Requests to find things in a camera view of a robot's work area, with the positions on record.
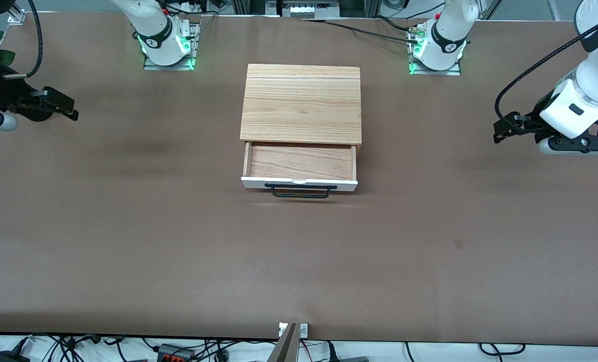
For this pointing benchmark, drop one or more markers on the white power strip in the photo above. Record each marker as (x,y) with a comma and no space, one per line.
(193,6)

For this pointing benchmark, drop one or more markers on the black power adapter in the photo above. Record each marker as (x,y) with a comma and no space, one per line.
(8,357)

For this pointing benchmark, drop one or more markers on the aluminium profile frame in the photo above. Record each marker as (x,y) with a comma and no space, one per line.
(274,7)

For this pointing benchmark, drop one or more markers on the white terminal block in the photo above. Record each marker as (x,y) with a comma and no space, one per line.
(304,10)

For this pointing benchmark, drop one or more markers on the light wooden drawer cabinet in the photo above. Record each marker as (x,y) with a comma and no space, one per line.
(301,103)

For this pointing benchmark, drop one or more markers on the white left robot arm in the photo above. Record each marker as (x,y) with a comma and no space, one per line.
(596,75)

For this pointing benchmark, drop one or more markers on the black box orange terminals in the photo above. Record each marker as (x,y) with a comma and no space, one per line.
(174,353)

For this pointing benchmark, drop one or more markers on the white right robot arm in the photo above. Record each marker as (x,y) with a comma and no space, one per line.
(154,27)

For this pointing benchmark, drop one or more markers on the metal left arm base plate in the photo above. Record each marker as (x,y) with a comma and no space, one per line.
(455,71)

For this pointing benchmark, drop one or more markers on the grey mount post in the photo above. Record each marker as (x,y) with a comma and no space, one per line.
(285,349)

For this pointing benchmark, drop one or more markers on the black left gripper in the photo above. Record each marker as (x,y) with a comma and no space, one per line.
(528,122)

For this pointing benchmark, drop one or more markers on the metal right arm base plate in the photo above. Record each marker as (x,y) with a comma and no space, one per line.
(151,65)

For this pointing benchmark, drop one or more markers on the small metal bracket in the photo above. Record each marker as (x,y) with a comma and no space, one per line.
(282,330)
(304,330)

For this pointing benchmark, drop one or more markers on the metal corner bracket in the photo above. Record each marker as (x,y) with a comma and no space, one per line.
(16,16)

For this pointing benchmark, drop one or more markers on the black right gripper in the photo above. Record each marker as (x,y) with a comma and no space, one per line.
(8,94)

